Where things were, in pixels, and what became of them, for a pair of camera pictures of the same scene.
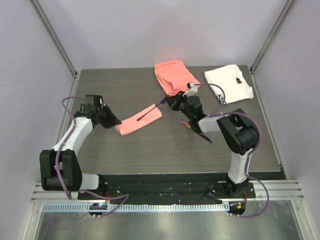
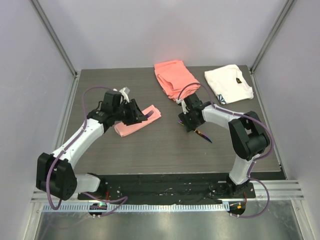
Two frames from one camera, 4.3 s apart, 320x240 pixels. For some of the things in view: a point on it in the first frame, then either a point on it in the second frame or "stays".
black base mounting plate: [168, 188] stays
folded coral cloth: [173, 76] stays
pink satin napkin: [131, 124] stays
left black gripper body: [104, 116] -> [129, 115]
